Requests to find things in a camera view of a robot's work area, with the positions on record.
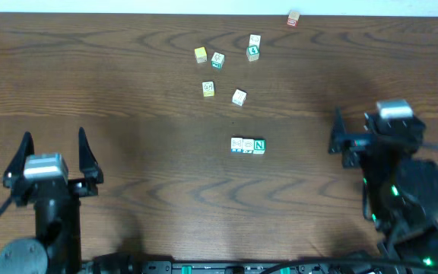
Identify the plain white wooden block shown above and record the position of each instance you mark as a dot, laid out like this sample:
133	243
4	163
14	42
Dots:
239	97

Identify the blue sided X wooden block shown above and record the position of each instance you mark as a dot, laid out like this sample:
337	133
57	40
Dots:
236	144

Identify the green 4 wooden block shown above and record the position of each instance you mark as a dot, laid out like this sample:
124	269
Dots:
252	53

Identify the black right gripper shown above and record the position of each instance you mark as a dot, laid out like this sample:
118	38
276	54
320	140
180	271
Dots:
362	147

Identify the green F wooden block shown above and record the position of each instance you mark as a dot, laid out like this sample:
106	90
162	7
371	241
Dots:
217	60

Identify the yellow top wooden block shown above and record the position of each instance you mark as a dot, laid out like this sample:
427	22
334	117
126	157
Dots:
200	55

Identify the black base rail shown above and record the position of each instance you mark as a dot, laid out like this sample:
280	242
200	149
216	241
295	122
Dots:
120	263

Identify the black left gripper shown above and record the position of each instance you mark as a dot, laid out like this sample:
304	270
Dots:
65	195

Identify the red block by wall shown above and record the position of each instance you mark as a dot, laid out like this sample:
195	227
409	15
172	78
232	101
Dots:
293	18

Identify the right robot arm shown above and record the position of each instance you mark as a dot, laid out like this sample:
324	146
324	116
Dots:
400	191

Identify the yellow sided O wooden block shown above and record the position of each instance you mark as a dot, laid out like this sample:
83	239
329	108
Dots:
247	146

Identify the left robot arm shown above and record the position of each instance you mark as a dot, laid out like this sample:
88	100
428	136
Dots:
56	247

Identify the green N wooden block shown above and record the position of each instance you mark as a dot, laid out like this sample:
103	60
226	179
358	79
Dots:
259	146

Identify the yellow K wooden block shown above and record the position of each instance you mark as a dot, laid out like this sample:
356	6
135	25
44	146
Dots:
208	88

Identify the red sided wooden block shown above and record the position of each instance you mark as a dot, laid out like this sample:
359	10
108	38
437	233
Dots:
254	40

